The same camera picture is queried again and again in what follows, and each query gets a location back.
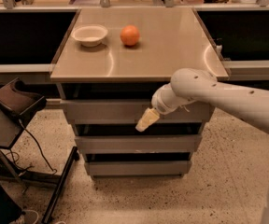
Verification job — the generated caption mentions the grey bottom drawer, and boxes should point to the grey bottom drawer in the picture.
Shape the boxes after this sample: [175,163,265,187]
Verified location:
[85,161,191,176]

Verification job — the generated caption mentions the orange fruit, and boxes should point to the orange fruit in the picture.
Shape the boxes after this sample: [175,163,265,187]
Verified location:
[120,25,140,46]

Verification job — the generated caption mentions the grey middle drawer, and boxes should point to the grey middle drawer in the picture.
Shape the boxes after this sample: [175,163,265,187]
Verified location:
[75,134,202,154]

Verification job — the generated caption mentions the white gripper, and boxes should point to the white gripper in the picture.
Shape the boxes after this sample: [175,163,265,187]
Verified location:
[135,84,193,132]

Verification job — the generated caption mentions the black cable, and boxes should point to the black cable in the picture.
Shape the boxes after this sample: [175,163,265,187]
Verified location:
[3,119,58,176]

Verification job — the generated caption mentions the grey drawer cabinet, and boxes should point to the grey drawer cabinet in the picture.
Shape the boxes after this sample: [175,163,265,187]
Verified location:
[49,7,229,180]

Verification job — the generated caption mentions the grey drawer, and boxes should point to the grey drawer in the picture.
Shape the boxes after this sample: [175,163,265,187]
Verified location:
[61,99,214,124]
[85,161,191,176]
[75,134,202,154]

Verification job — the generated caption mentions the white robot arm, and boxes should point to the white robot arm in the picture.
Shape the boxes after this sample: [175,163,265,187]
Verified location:
[136,68,269,224]

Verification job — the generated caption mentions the dark device on stand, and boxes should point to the dark device on stand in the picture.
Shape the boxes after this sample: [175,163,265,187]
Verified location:
[0,78,47,120]

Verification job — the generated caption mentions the grey top drawer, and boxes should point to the grey top drawer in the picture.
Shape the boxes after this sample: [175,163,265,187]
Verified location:
[61,99,214,124]

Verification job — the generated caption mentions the white bowl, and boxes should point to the white bowl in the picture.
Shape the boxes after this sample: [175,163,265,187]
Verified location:
[71,25,108,48]

